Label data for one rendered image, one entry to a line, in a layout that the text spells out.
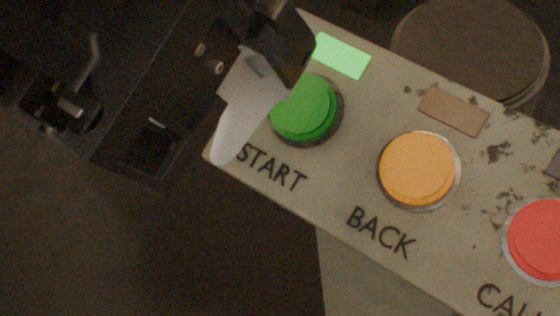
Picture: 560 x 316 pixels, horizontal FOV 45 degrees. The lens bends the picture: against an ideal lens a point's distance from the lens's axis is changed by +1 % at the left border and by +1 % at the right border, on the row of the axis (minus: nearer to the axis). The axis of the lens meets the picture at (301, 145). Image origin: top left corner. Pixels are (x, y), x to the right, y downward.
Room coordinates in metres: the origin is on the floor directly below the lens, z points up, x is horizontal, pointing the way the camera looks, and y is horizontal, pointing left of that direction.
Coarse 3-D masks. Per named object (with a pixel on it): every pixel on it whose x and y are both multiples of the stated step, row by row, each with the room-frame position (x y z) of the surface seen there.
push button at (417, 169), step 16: (400, 144) 0.19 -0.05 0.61; (416, 144) 0.19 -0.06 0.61; (432, 144) 0.18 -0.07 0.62; (384, 160) 0.18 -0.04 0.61; (400, 160) 0.18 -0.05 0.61; (416, 160) 0.18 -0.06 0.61; (432, 160) 0.18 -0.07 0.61; (448, 160) 0.18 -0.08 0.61; (384, 176) 0.18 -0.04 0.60; (400, 176) 0.17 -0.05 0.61; (416, 176) 0.17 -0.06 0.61; (432, 176) 0.17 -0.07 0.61; (448, 176) 0.17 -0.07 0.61; (400, 192) 0.16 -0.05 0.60; (416, 192) 0.16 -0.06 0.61; (432, 192) 0.16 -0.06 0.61
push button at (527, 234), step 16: (528, 208) 0.14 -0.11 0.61; (544, 208) 0.14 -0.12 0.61; (512, 224) 0.14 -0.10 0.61; (528, 224) 0.13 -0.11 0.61; (544, 224) 0.13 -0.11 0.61; (512, 240) 0.13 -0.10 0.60; (528, 240) 0.13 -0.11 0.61; (544, 240) 0.13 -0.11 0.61; (512, 256) 0.12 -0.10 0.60; (528, 256) 0.12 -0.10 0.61; (544, 256) 0.12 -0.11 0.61; (528, 272) 0.11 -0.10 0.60; (544, 272) 0.11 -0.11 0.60
